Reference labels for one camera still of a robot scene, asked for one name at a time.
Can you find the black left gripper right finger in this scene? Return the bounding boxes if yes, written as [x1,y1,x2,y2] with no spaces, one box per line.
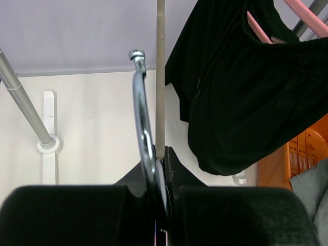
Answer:
[165,147,319,245]

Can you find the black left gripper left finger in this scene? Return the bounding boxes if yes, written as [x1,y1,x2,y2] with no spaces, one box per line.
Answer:
[1,165,154,245]

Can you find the grey clothes hanger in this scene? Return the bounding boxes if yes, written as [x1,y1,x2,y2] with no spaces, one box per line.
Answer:
[129,1,170,220]

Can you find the grey shorts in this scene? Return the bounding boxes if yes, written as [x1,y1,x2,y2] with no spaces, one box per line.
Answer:
[290,159,327,245]

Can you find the black shorts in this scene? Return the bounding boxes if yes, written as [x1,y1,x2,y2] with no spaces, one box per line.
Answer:
[165,1,327,176]

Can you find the pink clothes hanger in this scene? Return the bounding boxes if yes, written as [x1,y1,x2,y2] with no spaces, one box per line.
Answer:
[247,0,327,45]

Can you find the white and chrome clothes rack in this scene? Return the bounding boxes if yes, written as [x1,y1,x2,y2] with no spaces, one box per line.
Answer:
[1,51,64,185]

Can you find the orange plastic laundry basket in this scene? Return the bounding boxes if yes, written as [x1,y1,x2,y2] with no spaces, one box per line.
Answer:
[258,115,327,190]

